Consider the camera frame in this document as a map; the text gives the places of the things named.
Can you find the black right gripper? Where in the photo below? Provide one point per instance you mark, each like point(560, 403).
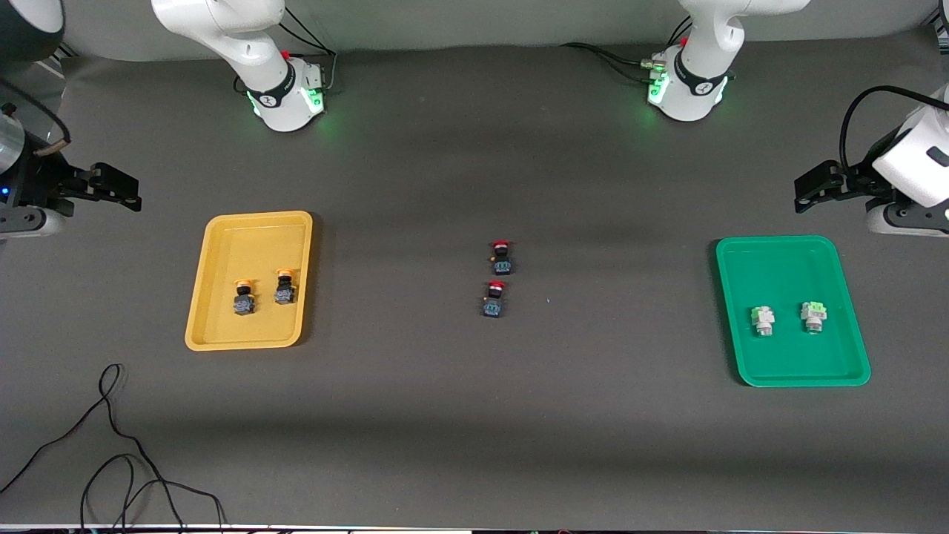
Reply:
point(38, 183)

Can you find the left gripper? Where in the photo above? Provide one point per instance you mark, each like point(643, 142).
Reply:
point(862, 183)

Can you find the bright green push button switch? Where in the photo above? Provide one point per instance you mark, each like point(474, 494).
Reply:
point(813, 317)

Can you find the pale green push button switch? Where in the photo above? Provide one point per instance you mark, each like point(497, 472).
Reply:
point(763, 320)

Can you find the yellow push button switch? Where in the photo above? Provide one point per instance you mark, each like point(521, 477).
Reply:
point(285, 293)
point(244, 302)

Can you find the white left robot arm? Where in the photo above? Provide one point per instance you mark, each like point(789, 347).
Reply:
point(693, 96)

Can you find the green plastic tray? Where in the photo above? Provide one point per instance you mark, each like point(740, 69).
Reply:
point(786, 274)

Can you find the yellow plastic tray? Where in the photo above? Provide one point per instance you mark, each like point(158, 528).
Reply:
point(222, 245)

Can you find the red push button switch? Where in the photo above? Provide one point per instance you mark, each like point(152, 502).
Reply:
point(494, 302)
point(502, 261)

